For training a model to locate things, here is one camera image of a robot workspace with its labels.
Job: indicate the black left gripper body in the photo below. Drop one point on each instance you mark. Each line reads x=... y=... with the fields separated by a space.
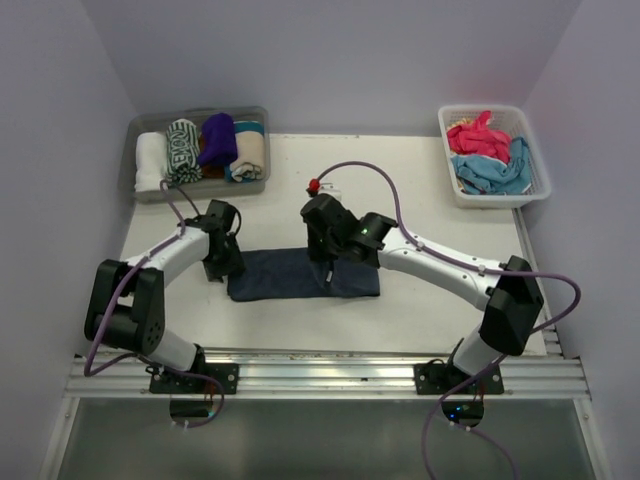
x=224 y=262

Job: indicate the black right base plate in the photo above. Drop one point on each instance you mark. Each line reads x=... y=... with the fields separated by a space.
x=436 y=378

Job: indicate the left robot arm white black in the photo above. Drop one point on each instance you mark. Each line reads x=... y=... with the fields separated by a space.
x=127 y=304

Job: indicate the aluminium mounting rail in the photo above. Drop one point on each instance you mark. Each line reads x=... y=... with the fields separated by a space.
x=336 y=375

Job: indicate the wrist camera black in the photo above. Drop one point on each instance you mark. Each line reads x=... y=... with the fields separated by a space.
x=324 y=211
x=227 y=215

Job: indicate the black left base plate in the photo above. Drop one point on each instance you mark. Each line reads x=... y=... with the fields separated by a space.
x=207 y=378

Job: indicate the pink object in basket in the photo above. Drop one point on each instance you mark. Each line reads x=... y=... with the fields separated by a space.
x=476 y=137

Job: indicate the clear plastic tray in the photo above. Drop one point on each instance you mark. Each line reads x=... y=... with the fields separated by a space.
x=204 y=189

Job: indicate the light blue crumpled towel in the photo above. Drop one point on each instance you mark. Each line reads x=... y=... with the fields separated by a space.
x=484 y=175

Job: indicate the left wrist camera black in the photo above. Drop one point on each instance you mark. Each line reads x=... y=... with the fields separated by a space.
x=227 y=215

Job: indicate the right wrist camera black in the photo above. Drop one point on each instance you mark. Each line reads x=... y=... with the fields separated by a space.
x=324 y=211

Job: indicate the beige teal rolled towel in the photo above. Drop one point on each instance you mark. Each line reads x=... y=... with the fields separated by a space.
x=250 y=165

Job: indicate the white rolled towel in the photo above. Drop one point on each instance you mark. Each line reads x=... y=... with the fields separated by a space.
x=151 y=161

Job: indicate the green striped rolled towel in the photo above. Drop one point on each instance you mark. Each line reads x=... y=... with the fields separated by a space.
x=182 y=146

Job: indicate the dark grey towel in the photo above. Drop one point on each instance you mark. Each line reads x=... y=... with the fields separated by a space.
x=291 y=274

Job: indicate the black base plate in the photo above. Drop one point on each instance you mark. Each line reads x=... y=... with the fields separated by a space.
x=436 y=378
x=207 y=378

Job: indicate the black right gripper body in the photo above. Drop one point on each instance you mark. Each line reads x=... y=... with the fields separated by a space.
x=323 y=248

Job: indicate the purple towel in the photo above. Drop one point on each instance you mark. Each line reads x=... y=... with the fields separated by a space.
x=220 y=147

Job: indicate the brown rolled towel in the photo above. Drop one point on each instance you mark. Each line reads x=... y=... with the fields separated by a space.
x=210 y=171

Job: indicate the white plastic laundry basket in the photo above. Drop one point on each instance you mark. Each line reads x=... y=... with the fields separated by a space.
x=512 y=121

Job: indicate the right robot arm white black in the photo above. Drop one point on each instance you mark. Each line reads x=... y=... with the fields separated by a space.
x=505 y=293

